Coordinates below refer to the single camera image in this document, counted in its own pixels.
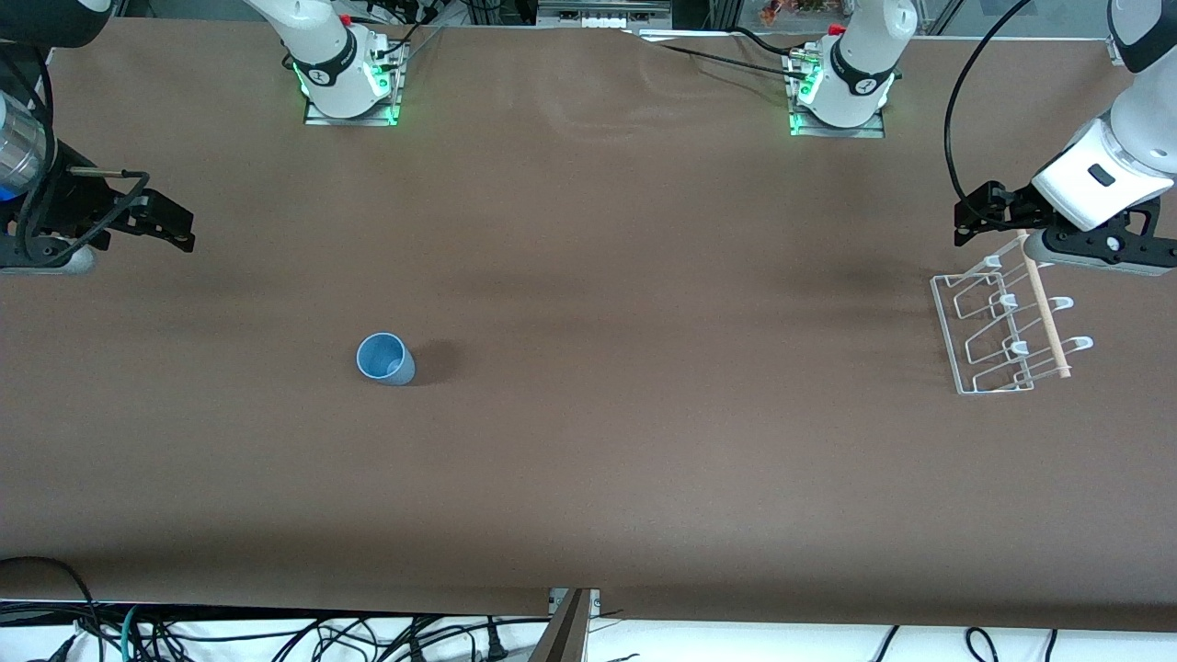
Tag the blue plastic cup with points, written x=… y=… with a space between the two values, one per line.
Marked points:
x=386 y=360

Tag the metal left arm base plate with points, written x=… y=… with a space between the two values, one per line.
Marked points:
x=874 y=131

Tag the white power strip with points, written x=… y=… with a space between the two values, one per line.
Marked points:
x=607 y=18

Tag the colourful background object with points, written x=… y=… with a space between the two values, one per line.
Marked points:
x=800 y=9

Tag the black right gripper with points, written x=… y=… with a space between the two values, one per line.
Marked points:
x=66 y=204

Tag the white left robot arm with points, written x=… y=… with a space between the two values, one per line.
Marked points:
x=864 y=64

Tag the metal table bracket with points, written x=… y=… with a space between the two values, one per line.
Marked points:
x=594 y=602

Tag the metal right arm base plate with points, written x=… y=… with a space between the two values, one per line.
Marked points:
x=386 y=112

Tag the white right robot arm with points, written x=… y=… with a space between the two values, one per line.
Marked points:
x=322 y=55

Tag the wooden table support beam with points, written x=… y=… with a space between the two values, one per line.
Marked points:
x=563 y=634

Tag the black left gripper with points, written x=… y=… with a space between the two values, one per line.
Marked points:
x=1011 y=208

